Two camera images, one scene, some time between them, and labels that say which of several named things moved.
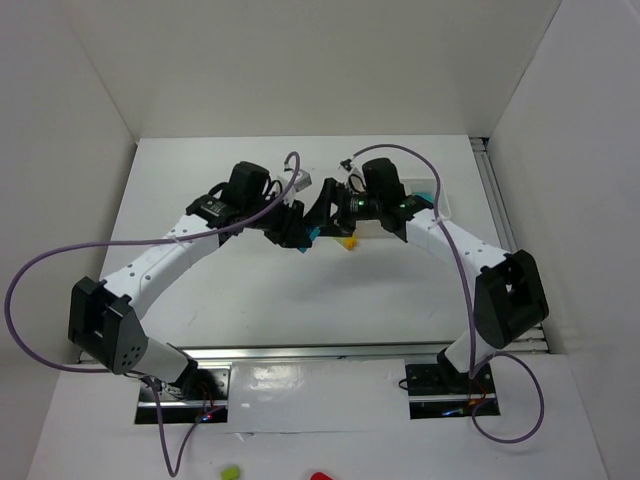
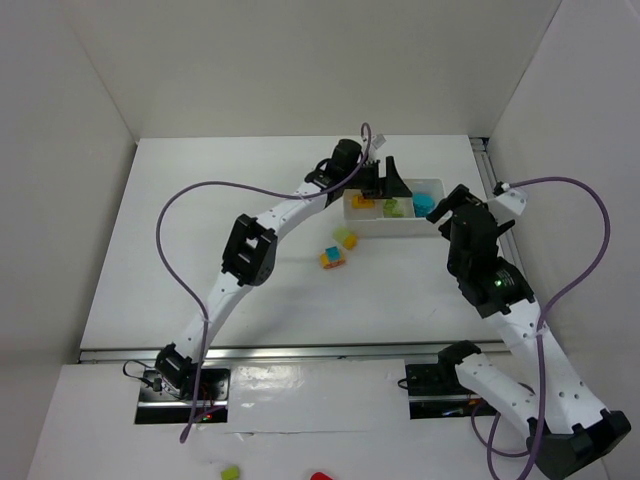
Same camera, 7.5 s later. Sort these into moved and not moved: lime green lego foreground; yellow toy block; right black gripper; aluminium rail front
Moved: right black gripper
Not moved: lime green lego foreground; yellow toy block; aluminium rail front
